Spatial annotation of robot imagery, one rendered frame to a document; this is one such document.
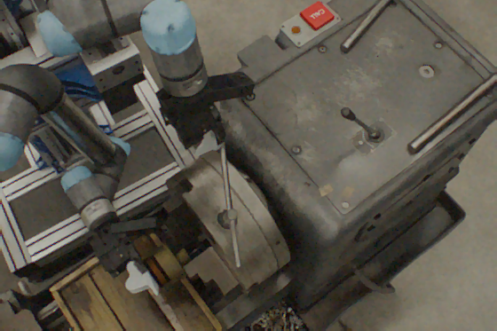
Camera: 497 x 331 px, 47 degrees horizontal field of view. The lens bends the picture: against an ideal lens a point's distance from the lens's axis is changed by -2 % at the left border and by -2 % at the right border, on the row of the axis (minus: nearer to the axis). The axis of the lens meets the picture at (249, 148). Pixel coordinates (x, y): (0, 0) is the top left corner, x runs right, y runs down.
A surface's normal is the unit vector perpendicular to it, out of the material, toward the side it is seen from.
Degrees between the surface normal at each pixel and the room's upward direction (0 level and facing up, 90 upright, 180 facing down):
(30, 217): 0
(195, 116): 10
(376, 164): 0
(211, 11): 0
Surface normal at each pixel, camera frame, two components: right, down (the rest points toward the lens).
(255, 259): 0.47, 0.34
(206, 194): -0.11, -0.52
